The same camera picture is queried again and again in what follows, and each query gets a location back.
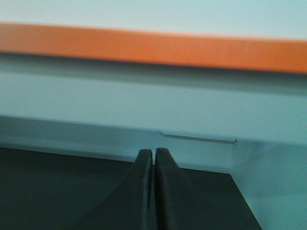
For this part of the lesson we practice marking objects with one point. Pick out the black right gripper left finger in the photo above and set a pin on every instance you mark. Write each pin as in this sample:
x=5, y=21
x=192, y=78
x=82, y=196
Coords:
x=127, y=207

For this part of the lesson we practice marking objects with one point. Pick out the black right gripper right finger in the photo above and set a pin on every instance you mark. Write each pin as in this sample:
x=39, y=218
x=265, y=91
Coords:
x=179, y=205

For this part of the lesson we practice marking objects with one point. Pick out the orange sash handle bar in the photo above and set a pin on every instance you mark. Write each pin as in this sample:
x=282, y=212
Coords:
x=195, y=50

